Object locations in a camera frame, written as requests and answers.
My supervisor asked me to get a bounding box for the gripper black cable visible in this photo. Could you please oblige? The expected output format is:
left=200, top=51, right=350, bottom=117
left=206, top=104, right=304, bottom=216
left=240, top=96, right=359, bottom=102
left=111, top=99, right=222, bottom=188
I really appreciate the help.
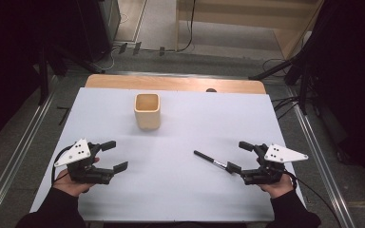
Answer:
left=50, top=144, right=74, bottom=187
left=283, top=169, right=299, bottom=192

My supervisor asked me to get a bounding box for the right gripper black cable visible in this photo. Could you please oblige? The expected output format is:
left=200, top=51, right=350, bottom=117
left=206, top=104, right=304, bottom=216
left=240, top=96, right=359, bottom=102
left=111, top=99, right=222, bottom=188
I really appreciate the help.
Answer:
left=283, top=169, right=299, bottom=192

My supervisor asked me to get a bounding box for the metal floor rail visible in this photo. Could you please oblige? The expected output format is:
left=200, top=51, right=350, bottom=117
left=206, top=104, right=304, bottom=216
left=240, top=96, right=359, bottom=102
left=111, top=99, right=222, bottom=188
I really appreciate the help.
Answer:
left=0, top=75, right=60, bottom=228
left=285, top=86, right=357, bottom=228

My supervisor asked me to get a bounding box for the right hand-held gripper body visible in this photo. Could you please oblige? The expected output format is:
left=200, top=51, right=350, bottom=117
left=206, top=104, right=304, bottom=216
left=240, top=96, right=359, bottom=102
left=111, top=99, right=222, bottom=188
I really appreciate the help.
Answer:
left=240, top=142, right=309, bottom=186

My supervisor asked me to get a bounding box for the light wooden furniture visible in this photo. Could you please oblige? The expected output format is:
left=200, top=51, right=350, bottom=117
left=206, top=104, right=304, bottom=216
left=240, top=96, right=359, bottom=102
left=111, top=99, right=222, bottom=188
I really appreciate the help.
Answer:
left=174, top=0, right=326, bottom=61

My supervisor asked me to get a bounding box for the beige square cup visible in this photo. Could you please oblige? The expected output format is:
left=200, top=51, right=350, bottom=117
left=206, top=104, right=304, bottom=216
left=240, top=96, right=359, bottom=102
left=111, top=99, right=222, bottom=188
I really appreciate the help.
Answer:
left=133, top=92, right=162, bottom=131

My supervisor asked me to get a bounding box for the person's left hand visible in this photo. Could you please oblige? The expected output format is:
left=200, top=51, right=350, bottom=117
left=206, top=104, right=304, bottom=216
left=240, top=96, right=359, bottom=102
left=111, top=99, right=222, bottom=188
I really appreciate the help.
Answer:
left=52, top=157, right=101, bottom=198

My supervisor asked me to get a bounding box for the black curtain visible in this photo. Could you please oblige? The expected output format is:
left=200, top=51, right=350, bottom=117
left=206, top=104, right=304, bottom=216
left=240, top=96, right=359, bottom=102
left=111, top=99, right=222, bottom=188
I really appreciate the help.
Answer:
left=306, top=0, right=365, bottom=193
left=0, top=0, right=81, bottom=151

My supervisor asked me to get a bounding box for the dark cabinet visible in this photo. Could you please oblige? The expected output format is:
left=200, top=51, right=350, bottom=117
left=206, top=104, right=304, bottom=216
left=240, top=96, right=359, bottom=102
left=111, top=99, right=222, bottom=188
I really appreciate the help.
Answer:
left=75, top=0, right=122, bottom=63

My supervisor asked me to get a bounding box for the wooden table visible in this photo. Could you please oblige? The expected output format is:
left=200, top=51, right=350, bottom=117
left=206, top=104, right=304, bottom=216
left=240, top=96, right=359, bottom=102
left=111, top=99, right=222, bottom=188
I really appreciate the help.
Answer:
left=85, top=74, right=267, bottom=95

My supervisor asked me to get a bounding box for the black tripod stand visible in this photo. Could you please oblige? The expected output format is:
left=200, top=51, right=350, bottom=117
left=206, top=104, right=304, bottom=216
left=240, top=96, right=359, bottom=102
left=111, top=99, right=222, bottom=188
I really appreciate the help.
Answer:
left=248, top=53, right=314, bottom=117
left=37, top=44, right=107, bottom=107

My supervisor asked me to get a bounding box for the bundle of black floor cables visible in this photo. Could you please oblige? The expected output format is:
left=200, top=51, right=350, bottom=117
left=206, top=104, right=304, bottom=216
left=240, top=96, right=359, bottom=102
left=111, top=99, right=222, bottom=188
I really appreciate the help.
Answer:
left=270, top=95, right=300, bottom=121

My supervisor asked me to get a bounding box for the thin black floor cable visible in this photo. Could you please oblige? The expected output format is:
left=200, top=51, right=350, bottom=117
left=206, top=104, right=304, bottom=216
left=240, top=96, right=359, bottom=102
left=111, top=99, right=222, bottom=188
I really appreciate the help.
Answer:
left=293, top=177, right=344, bottom=228

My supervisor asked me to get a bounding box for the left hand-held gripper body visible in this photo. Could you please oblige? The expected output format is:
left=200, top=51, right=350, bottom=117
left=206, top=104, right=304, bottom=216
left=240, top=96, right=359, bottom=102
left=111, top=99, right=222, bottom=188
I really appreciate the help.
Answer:
left=54, top=138, right=115, bottom=185

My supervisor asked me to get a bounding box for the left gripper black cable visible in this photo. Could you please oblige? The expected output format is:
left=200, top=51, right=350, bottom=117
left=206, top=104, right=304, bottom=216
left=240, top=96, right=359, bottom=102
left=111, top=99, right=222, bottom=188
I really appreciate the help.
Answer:
left=50, top=144, right=74, bottom=187

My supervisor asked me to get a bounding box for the white table sheet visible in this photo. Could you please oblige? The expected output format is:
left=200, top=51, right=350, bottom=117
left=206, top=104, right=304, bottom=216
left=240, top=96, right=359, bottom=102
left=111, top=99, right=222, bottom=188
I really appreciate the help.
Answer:
left=29, top=87, right=307, bottom=222

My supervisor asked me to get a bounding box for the black pen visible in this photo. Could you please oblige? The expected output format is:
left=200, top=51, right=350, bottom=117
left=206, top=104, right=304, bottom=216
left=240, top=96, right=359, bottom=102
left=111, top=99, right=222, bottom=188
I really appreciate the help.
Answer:
left=193, top=149, right=236, bottom=172

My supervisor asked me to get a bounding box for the white cable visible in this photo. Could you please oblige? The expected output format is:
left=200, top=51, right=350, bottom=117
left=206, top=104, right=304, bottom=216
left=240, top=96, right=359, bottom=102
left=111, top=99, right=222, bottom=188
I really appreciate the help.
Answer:
left=94, top=46, right=123, bottom=71

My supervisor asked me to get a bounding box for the person's right hand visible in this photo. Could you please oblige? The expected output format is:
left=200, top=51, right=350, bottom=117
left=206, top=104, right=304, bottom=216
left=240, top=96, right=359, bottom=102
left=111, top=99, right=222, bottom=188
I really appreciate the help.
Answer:
left=258, top=172, right=296, bottom=200

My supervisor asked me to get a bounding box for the black hanging cable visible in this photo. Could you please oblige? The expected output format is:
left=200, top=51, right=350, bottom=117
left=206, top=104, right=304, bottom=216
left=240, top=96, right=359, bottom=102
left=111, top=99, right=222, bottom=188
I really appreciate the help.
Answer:
left=176, top=0, right=198, bottom=53

